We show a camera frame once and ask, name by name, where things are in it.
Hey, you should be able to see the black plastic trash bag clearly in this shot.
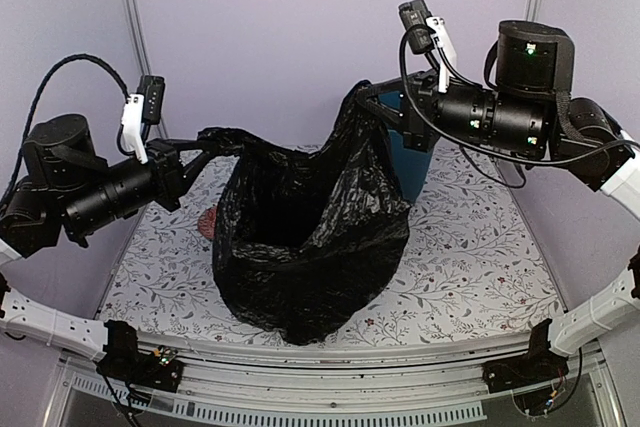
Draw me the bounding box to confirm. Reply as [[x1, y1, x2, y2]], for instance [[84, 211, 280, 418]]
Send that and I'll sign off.
[[198, 81, 410, 346]]

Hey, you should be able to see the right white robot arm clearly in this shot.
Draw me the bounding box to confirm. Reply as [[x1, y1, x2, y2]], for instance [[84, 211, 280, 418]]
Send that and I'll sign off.
[[357, 16, 639, 215]]

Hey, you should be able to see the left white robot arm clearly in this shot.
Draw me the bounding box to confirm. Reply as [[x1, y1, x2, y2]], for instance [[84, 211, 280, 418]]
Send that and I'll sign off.
[[1, 114, 220, 381]]

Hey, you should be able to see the teal plastic trash bin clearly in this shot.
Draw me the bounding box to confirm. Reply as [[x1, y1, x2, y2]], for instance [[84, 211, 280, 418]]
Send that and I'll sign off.
[[378, 78, 433, 204]]

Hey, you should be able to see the red patterned small bowl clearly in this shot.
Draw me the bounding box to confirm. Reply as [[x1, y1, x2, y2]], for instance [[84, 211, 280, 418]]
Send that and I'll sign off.
[[197, 206, 217, 240]]

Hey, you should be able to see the floral patterned table mat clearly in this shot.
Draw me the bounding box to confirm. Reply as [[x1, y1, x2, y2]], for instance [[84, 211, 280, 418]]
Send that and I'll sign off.
[[99, 143, 563, 349]]

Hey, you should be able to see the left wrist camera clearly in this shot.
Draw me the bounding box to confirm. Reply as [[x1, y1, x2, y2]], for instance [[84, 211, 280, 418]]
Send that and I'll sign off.
[[119, 74, 166, 164]]

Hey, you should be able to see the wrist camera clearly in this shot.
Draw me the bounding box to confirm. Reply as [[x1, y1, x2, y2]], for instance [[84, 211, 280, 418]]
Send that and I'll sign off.
[[119, 74, 166, 164], [397, 0, 459, 93]]

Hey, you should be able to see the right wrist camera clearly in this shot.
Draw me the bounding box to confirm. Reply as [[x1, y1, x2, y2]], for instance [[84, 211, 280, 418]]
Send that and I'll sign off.
[[397, 0, 459, 93]]

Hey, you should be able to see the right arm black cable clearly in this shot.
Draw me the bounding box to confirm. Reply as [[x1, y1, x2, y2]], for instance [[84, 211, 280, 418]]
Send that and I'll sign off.
[[398, 29, 640, 188]]

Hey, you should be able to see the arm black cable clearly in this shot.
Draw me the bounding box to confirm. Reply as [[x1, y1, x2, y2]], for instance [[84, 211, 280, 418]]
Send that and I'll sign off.
[[9, 52, 131, 183], [398, 29, 640, 188]]

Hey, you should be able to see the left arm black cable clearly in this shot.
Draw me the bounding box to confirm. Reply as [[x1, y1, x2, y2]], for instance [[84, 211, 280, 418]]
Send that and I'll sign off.
[[9, 52, 131, 183]]

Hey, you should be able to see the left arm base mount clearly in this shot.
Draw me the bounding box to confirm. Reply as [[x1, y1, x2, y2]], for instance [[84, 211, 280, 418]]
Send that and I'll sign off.
[[97, 320, 184, 393]]

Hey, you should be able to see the left aluminium frame post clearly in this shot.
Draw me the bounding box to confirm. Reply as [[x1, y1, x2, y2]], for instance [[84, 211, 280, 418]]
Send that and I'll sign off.
[[122, 0, 151, 75]]

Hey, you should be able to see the front aluminium rail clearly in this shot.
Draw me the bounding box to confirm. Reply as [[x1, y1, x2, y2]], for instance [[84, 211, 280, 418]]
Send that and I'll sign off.
[[44, 334, 626, 426]]

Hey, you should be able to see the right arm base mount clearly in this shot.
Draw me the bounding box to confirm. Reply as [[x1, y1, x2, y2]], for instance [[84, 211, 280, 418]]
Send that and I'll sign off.
[[482, 319, 569, 393]]

